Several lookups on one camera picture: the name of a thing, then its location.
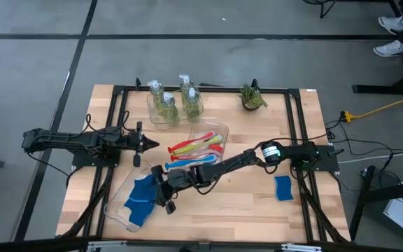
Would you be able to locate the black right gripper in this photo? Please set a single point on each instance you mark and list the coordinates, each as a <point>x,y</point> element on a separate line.
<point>180,178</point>

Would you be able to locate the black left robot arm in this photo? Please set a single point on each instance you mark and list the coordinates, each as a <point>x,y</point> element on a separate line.
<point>65,140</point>

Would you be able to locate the red and white dish brush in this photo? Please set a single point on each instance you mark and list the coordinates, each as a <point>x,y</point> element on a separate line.
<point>187,141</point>
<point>194,155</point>

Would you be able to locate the black desk foot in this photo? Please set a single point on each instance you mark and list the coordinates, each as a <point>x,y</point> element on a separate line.
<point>380,89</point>

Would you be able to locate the person's white shoe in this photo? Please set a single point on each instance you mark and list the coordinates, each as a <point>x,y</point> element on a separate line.
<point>390,49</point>
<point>394,24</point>

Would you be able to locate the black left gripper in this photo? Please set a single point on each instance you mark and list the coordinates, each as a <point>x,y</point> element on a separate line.
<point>136,143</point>

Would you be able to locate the black metal stand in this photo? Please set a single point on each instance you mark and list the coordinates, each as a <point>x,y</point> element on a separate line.
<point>362,196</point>

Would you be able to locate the black aluminium table frame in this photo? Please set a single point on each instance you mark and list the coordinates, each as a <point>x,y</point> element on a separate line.
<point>222,89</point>

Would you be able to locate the potted succulent plant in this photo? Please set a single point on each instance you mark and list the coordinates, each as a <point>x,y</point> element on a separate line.
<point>251,99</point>

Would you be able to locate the clear soap pump bottle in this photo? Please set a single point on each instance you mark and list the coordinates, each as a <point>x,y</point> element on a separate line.
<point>170,110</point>
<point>192,106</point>
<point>156,96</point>
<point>186,89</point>

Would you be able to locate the black crossbar with silver brackets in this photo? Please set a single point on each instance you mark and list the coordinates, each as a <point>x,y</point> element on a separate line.
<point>47,244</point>

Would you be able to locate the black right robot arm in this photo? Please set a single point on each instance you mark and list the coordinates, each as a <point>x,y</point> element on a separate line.
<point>229,164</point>

